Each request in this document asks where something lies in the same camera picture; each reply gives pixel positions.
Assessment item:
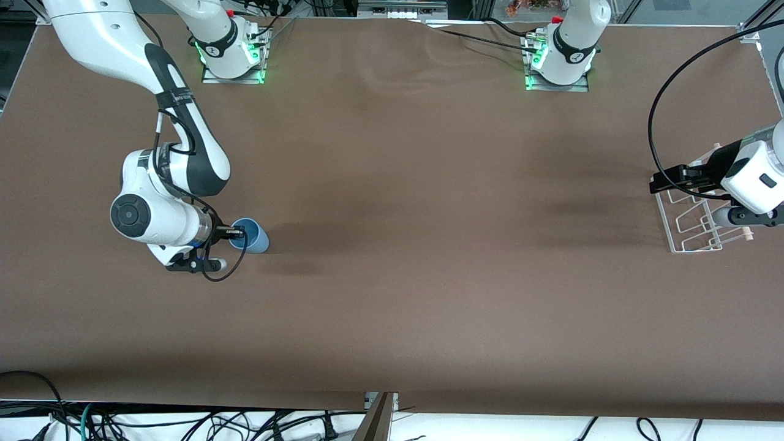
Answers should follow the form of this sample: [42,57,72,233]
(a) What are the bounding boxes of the long black table cable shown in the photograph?
[421,21,540,53]

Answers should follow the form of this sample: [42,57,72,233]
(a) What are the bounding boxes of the white wire cup rack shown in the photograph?
[653,184,755,254]

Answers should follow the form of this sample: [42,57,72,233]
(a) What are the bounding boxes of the grey electrical box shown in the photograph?
[357,0,448,20]

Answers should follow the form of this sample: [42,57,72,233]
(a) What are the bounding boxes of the aluminium profile post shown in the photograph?
[352,392,399,441]

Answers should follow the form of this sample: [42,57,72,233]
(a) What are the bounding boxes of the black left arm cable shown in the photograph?
[647,21,784,202]

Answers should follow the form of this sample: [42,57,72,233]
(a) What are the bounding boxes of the short black table cable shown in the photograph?
[487,17,529,39]

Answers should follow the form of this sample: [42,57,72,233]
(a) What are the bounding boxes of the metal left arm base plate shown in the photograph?
[524,34,590,92]

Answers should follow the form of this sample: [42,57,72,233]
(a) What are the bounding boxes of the blue plastic cup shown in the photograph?
[228,217,270,254]

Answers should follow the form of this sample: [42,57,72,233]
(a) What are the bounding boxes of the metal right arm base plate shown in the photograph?
[202,28,268,85]

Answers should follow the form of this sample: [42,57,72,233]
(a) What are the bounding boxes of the brown table cover sheet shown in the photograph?
[0,12,784,421]

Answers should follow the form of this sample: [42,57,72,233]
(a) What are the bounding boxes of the aluminium frame beam with bracket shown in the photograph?
[737,0,784,44]

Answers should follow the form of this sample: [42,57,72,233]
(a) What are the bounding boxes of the orange red small object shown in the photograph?
[505,0,552,17]

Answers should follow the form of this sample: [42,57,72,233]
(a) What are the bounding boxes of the thick black floor cable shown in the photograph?
[0,370,66,441]

